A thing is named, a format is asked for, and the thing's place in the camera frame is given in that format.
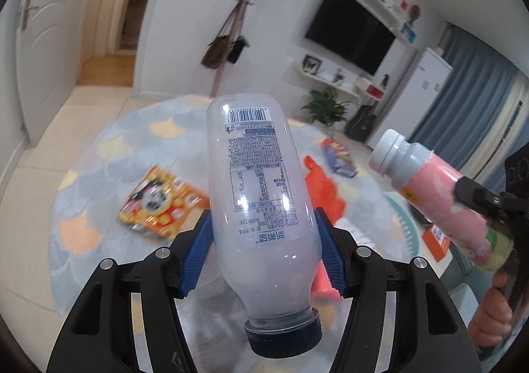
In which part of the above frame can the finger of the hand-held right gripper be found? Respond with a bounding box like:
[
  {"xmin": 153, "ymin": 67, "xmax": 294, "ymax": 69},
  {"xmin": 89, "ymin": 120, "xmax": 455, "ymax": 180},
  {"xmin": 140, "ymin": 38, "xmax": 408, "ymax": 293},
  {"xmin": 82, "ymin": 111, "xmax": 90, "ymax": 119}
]
[{"xmin": 455, "ymin": 177, "xmax": 515, "ymax": 229}]

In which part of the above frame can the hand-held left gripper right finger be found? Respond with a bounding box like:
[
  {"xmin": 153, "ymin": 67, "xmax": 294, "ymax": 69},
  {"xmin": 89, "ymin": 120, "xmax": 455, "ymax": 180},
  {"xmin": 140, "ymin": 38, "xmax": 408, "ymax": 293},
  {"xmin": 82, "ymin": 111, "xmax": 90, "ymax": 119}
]
[{"xmin": 313, "ymin": 208, "xmax": 482, "ymax": 373}]

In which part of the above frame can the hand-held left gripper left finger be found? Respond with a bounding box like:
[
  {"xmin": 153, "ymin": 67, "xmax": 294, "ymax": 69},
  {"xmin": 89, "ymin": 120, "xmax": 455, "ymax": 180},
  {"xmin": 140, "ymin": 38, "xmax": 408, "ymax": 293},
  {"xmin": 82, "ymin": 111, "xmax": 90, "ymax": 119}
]
[{"xmin": 46, "ymin": 210, "xmax": 213, "ymax": 373}]

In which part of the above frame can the pink plastic bottle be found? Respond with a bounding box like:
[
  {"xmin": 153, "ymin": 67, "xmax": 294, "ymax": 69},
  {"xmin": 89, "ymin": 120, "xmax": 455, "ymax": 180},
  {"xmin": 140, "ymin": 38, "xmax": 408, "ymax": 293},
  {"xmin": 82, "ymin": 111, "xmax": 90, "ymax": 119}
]
[{"xmin": 369, "ymin": 129, "xmax": 515, "ymax": 272}]

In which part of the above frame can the person's right hand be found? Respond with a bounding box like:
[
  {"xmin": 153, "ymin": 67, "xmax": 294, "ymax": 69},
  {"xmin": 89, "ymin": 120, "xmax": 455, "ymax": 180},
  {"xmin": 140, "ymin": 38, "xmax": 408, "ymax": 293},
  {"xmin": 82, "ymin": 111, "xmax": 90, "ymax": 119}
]
[{"xmin": 469, "ymin": 272, "xmax": 516, "ymax": 351}]

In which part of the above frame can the orange cardboard box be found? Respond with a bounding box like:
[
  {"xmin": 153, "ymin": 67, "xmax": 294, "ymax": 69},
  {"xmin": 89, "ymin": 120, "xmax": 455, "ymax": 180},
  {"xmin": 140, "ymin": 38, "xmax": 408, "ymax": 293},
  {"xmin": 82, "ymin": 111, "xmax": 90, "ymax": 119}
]
[{"xmin": 422, "ymin": 224, "xmax": 452, "ymax": 262}]

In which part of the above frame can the orange snack packet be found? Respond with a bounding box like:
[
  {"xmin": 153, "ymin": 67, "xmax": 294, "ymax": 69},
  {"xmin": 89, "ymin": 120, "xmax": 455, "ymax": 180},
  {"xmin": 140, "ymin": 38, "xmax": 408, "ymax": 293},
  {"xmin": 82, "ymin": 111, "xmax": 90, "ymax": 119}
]
[{"xmin": 118, "ymin": 164, "xmax": 210, "ymax": 240}]

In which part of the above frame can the red plastic bag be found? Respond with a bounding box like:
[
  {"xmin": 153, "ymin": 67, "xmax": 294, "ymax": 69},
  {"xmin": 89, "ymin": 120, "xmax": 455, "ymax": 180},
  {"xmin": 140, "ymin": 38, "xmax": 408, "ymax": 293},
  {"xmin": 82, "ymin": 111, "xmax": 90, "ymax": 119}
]
[{"xmin": 304, "ymin": 156, "xmax": 348, "ymax": 300}]

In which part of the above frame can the blue-grey curtain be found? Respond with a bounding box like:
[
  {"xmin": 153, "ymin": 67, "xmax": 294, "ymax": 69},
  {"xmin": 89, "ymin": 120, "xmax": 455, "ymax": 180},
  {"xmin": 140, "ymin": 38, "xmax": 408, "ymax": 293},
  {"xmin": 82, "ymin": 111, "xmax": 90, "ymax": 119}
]
[{"xmin": 408, "ymin": 23, "xmax": 529, "ymax": 194}]

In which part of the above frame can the blue and red snack packet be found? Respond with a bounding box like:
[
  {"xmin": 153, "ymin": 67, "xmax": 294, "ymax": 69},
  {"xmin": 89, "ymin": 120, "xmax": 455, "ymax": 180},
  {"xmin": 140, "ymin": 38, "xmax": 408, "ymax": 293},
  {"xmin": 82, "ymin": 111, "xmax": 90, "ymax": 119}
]
[{"xmin": 321, "ymin": 137, "xmax": 358, "ymax": 179}]

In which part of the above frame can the white standing air conditioner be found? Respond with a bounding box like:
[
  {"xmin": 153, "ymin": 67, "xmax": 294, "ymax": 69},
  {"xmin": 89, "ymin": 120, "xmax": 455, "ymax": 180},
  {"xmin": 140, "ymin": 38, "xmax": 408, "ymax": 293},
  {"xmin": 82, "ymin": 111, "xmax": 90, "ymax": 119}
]
[{"xmin": 373, "ymin": 47, "xmax": 454, "ymax": 151}]

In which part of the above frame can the round table patterned cloth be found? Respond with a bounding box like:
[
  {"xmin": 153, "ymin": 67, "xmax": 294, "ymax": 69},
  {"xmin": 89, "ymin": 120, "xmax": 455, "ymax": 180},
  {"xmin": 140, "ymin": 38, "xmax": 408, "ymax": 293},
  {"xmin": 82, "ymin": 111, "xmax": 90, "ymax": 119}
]
[{"xmin": 47, "ymin": 94, "xmax": 430, "ymax": 316}]

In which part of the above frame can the green potted plant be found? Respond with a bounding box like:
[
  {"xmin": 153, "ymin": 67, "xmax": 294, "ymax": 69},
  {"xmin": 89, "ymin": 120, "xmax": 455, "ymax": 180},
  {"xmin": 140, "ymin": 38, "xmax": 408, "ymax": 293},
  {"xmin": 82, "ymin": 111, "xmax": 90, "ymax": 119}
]
[{"xmin": 301, "ymin": 88, "xmax": 353, "ymax": 128}]

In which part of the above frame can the brown hanging bag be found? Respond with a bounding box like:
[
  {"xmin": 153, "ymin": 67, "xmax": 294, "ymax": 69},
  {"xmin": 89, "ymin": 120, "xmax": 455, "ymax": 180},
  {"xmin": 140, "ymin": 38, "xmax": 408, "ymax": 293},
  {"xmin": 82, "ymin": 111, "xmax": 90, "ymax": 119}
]
[{"xmin": 201, "ymin": 1, "xmax": 233, "ymax": 69}]

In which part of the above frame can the black hanging bag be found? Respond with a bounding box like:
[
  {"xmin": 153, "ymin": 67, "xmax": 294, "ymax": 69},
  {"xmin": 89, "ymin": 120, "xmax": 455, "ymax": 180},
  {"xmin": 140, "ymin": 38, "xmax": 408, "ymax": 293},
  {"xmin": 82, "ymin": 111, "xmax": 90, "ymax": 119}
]
[{"xmin": 226, "ymin": 36, "xmax": 249, "ymax": 65}]

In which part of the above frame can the white door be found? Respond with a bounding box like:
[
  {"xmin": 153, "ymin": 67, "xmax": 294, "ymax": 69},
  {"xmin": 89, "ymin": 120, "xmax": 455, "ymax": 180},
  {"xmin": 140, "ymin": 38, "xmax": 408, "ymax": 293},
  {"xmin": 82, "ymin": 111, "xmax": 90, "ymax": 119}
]
[{"xmin": 16, "ymin": 0, "xmax": 98, "ymax": 147}]

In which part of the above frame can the pink coat rack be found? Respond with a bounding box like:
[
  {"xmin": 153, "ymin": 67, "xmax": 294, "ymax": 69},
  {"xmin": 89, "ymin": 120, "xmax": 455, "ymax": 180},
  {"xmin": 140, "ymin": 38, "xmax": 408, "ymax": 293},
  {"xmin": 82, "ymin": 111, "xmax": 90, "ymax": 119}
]
[{"xmin": 209, "ymin": 0, "xmax": 275, "ymax": 97}]

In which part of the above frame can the white wall shelf, red box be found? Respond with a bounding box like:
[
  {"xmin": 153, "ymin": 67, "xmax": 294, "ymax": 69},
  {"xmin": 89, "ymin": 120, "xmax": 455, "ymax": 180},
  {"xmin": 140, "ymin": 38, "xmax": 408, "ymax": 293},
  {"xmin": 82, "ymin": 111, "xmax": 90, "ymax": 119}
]
[{"xmin": 288, "ymin": 59, "xmax": 386, "ymax": 103}]

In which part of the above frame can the black picture frame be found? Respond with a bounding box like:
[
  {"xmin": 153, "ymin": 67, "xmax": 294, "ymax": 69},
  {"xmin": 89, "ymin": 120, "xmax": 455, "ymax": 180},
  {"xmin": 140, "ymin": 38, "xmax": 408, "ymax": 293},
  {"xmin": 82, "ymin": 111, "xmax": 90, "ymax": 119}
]
[{"xmin": 301, "ymin": 54, "xmax": 324, "ymax": 76}]

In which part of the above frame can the black wall television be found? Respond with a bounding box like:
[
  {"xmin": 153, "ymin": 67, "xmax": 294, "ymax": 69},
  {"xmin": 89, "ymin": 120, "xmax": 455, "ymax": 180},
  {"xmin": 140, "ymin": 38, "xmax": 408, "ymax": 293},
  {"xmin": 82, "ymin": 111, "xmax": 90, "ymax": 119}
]
[{"xmin": 305, "ymin": 0, "xmax": 396, "ymax": 76}]

